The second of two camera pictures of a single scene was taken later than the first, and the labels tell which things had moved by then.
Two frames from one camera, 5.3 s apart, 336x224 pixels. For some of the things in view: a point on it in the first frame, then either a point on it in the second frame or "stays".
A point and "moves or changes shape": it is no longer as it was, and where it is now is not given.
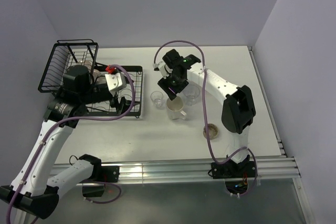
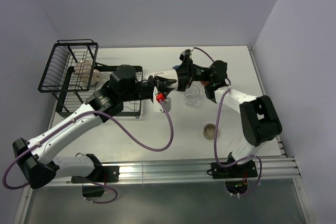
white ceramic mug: [174, 108] moves or changes shape
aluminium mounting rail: [271, 167] stays
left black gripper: [124, 105] -> [162, 83]
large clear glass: [191, 93] stays
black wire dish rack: [71, 68] stays
